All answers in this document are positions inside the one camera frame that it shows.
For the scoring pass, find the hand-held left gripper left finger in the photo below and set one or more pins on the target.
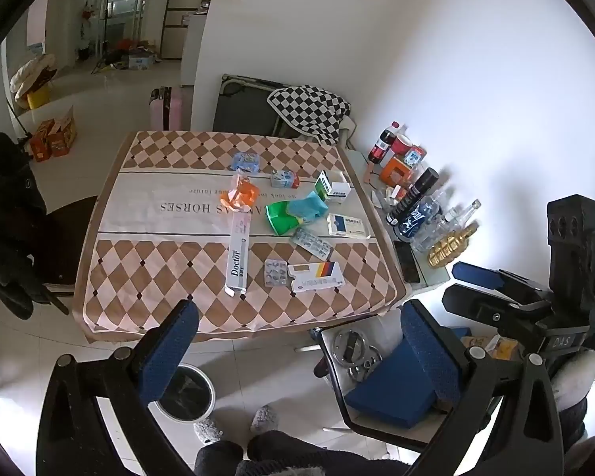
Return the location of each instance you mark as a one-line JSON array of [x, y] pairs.
[[171, 352]]

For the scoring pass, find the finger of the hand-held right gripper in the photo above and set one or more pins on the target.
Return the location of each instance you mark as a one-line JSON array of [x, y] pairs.
[[476, 273], [486, 310]]

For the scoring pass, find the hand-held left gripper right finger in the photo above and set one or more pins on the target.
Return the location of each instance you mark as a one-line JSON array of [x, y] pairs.
[[426, 342]]

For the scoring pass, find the white round trash bin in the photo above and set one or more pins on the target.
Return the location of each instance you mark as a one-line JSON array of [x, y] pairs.
[[191, 391]]

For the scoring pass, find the green and white medicine box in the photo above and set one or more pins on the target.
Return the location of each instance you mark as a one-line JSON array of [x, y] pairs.
[[329, 188]]

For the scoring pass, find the orange snack bag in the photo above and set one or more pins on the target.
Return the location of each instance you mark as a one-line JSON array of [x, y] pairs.
[[245, 196]]

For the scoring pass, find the person's right forearm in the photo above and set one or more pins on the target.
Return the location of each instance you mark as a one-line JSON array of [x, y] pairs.
[[577, 382]]

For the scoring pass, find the gold grenade-shaped bottle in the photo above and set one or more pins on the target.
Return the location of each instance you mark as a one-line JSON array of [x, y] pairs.
[[448, 250]]

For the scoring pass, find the yellow box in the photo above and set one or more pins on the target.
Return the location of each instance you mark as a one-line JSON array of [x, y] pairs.
[[501, 348]]

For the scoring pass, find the glass side table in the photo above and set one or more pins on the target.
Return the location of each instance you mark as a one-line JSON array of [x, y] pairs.
[[430, 277]]

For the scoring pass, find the clear glass bottle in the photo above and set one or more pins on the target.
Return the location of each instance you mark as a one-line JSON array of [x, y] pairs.
[[434, 230], [461, 215]]

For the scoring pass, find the black phone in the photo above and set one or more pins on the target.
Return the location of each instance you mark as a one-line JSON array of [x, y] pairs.
[[408, 263]]

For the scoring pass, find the tall black can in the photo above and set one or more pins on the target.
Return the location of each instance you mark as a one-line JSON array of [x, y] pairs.
[[412, 197]]

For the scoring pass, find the long white toothpaste box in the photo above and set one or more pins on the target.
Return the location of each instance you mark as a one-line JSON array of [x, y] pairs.
[[238, 258]]

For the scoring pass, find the person's left leg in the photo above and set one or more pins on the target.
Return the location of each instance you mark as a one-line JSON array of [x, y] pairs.
[[218, 458]]

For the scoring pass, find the person's leg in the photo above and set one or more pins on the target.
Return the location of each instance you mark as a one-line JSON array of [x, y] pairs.
[[302, 453], [218, 458]]

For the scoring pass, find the orange cardboard box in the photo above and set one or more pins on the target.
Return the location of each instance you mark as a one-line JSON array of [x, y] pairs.
[[394, 174]]

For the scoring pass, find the white striped medicine box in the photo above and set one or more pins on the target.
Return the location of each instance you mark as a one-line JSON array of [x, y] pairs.
[[315, 277]]

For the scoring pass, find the orange jar with blue label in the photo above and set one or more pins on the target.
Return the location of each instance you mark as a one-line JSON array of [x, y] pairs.
[[415, 157]]

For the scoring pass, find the silver blister pack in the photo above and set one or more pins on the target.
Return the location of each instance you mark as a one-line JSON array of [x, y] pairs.
[[311, 243], [276, 272]]

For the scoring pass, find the brown checkered printed tablecloth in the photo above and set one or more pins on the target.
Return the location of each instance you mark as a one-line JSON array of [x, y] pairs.
[[144, 218]]

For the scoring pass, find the white and blue medicine box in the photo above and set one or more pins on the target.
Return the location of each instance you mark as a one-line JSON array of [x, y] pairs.
[[346, 225]]

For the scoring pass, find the red cup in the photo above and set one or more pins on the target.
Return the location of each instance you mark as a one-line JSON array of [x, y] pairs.
[[402, 145]]

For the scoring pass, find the wooden chair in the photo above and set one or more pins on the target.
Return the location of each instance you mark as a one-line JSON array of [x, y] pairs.
[[69, 243]]

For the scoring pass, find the cola bottle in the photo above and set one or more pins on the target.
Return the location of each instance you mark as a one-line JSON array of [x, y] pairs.
[[383, 144]]

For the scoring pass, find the person's right leg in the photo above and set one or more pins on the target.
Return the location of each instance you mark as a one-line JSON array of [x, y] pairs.
[[302, 453]]

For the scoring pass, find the green plastic bag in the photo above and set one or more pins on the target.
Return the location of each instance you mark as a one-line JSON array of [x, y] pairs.
[[276, 218]]

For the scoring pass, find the teal snack bag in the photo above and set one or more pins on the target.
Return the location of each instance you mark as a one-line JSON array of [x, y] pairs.
[[308, 208]]

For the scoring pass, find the light blue snack wrapper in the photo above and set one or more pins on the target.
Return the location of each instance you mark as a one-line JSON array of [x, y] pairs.
[[244, 162]]

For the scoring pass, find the small blue milk carton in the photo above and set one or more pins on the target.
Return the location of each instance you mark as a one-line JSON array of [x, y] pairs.
[[283, 177]]

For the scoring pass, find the black jacket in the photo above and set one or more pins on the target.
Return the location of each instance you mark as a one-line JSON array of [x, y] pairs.
[[7, 218]]

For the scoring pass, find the black and white checkered blanket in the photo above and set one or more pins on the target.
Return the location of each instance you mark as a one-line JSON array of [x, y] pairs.
[[312, 111]]

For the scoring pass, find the pink suitcase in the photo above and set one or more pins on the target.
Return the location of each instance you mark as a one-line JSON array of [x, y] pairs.
[[166, 109]]

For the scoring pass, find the orange carton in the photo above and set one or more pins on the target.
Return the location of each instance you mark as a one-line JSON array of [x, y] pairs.
[[40, 143], [62, 134]]

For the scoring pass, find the dark folding bed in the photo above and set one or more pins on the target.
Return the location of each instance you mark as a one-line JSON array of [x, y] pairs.
[[240, 109]]

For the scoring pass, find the yellow bin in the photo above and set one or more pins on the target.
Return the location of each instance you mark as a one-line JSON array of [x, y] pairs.
[[39, 98]]

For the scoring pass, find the blue and white cardboard box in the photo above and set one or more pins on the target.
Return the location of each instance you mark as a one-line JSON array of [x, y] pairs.
[[141, 62]]

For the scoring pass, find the white cabinet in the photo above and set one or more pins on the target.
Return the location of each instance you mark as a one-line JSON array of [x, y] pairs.
[[193, 49]]

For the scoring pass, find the cream pillow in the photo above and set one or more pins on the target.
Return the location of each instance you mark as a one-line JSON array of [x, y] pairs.
[[32, 72]]

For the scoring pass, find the black coat rack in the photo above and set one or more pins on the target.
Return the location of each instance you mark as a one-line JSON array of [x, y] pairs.
[[106, 5]]

